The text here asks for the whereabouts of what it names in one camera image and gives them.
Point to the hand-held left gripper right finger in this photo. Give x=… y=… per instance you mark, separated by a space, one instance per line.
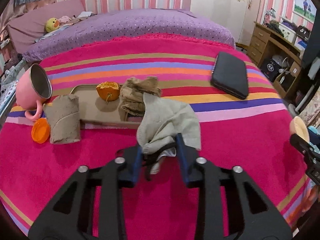
x=186 y=167

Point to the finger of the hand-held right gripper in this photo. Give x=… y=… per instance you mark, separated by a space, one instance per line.
x=300 y=143

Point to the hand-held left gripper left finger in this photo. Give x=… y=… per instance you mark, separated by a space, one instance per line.
x=131 y=170

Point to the light blue plastic basket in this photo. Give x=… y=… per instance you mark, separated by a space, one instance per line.
x=314 y=133

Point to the light beige sock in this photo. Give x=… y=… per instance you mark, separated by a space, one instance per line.
x=170 y=120

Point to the striped pink blanket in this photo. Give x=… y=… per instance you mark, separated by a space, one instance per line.
x=87 y=175

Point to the brown stocking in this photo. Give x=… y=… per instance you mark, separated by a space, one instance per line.
x=133 y=97

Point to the beige tray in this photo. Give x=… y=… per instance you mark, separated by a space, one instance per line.
x=87 y=105

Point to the orange peel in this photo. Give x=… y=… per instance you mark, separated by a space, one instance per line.
x=108 y=92

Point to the black gift bag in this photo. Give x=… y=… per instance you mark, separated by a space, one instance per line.
x=269 y=68

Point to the rolled taupe sock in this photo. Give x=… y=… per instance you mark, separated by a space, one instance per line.
x=63 y=120

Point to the white appliance under desk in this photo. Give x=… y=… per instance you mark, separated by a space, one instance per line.
x=279 y=60

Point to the black zip case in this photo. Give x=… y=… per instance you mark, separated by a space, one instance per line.
x=230 y=76

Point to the orange plastic lid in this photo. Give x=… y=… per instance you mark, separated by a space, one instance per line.
x=40 y=131

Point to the wooden desk with drawers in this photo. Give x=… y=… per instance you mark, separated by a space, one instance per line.
x=257 y=42

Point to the white storage box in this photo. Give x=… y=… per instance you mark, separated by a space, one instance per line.
x=287 y=31

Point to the dark clothing pile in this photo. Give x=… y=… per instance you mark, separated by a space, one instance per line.
x=275 y=27

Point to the pink metal-lined cup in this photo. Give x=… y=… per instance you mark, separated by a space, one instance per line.
x=23 y=92

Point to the desk lamp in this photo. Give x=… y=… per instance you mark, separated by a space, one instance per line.
x=270 y=13

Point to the purple dotted blanket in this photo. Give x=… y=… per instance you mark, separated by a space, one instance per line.
x=137 y=27

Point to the white wardrobe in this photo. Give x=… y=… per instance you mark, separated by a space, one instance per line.
x=215 y=12

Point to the pink plush toy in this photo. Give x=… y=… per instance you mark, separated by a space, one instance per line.
x=64 y=19

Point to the yellow duck plush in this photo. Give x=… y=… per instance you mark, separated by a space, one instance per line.
x=52 y=25

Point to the pink pillow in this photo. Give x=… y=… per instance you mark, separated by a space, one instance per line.
x=30 y=22

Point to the wall poster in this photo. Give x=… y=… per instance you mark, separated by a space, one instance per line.
x=305 y=7

